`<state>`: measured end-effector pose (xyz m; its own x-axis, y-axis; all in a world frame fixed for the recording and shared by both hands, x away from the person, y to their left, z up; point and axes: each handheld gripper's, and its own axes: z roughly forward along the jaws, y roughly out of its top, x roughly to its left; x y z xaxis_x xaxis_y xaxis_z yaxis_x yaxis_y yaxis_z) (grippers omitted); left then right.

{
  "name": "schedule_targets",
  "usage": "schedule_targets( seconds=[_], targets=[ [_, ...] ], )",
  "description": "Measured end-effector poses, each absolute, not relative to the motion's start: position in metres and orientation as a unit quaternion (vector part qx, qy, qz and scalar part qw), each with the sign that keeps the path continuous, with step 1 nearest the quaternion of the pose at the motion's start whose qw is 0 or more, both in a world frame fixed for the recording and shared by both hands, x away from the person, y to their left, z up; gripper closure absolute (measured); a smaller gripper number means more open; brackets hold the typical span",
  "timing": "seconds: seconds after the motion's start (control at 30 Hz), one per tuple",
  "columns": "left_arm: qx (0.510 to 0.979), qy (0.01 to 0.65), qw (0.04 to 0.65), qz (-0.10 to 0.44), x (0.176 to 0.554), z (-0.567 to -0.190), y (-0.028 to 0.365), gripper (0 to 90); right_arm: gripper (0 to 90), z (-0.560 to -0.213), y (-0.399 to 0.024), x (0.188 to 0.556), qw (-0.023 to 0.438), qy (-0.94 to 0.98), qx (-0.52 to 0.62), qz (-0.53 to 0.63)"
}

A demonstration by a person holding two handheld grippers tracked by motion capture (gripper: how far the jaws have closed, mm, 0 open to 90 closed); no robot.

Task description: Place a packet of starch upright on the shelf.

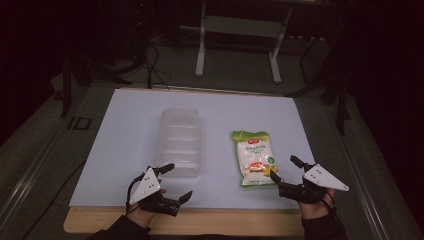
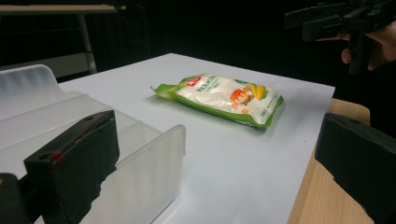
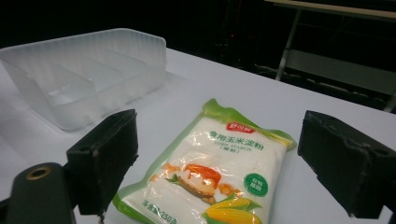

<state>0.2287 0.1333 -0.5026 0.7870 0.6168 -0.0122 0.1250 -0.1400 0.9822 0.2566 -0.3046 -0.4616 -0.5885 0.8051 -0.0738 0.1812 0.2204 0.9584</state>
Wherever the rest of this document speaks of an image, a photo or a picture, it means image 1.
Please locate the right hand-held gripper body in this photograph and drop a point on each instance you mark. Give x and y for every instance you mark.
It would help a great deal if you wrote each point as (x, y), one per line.
(325, 180)

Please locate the white table mat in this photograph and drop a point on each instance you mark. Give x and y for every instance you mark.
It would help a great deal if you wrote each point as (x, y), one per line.
(126, 133)

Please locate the person's right hand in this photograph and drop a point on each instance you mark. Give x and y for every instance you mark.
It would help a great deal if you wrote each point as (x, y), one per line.
(313, 210)

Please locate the white metal stand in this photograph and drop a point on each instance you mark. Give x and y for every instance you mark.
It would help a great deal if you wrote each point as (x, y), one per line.
(240, 26)

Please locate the black metal stand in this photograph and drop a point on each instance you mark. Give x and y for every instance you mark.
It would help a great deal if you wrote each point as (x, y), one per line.
(340, 100)
(66, 83)

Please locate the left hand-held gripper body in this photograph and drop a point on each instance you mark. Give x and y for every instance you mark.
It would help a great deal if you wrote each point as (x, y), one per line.
(146, 186)

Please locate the clear plastic container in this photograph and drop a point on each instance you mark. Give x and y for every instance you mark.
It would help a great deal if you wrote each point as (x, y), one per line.
(180, 140)

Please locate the metal floor rail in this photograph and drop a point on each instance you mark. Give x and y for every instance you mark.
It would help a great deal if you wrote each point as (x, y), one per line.
(30, 173)
(360, 173)

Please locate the green and white snack packet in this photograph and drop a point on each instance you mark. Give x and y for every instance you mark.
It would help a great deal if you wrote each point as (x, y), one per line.
(255, 156)

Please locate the person's left hand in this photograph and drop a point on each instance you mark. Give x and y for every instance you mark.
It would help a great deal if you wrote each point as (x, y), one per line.
(143, 218)

